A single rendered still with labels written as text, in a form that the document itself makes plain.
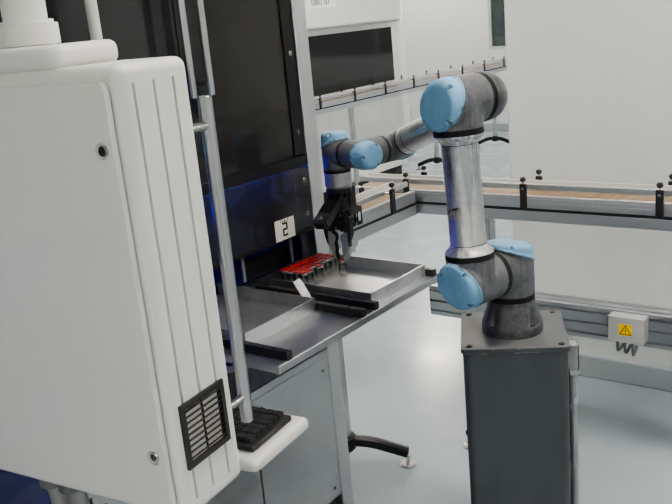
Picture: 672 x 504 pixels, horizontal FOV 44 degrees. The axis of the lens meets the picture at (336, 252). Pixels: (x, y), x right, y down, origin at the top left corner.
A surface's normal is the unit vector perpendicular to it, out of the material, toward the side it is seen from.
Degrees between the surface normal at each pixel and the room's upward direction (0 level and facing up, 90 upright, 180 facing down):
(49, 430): 90
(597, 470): 0
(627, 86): 90
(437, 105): 82
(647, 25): 90
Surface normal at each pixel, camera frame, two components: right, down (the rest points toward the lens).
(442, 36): -0.59, 0.27
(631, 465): -0.09, -0.96
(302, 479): 0.80, 0.09
